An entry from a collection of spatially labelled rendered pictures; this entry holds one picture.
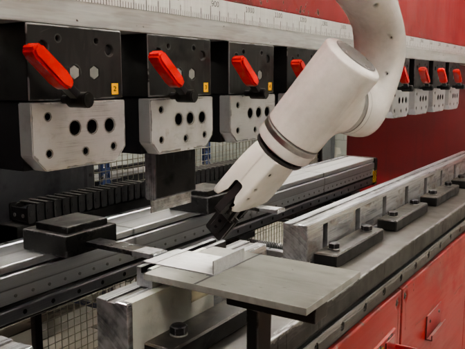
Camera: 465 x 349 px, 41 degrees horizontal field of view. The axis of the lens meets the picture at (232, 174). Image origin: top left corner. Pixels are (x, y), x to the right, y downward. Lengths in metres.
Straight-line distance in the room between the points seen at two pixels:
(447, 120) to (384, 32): 2.16
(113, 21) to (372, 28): 0.33
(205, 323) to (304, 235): 0.43
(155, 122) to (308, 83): 0.22
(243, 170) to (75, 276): 0.45
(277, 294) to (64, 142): 0.33
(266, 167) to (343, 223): 0.74
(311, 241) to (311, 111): 0.62
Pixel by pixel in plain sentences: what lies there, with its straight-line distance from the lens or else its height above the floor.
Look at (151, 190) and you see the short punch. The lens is 0.94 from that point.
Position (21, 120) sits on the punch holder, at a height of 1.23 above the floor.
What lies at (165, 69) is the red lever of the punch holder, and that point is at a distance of 0.83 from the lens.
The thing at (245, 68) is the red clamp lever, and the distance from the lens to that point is 1.00.
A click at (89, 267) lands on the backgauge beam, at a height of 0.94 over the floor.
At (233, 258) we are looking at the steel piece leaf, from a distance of 0.95.
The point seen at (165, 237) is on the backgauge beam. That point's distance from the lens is 1.35.
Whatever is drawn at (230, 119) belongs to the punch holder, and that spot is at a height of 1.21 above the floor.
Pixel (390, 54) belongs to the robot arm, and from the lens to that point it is 0.87.
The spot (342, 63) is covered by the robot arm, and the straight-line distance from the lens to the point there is 0.77.
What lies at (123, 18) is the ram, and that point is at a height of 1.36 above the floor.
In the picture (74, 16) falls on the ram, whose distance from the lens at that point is 0.77.
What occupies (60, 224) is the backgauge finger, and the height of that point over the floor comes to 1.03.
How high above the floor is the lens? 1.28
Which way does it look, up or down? 9 degrees down
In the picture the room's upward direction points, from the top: straight up
